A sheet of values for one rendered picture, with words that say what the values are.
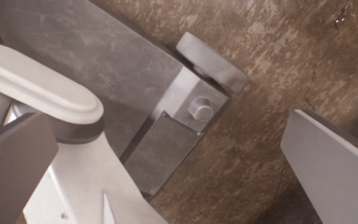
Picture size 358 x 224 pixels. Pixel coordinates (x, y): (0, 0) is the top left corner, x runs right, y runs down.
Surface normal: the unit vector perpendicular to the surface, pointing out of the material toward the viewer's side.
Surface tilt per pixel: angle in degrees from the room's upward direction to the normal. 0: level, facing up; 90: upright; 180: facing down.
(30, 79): 90
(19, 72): 90
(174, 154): 0
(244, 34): 0
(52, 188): 48
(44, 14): 0
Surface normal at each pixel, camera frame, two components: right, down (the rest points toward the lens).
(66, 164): 0.56, -0.77
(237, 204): 0.11, 0.43
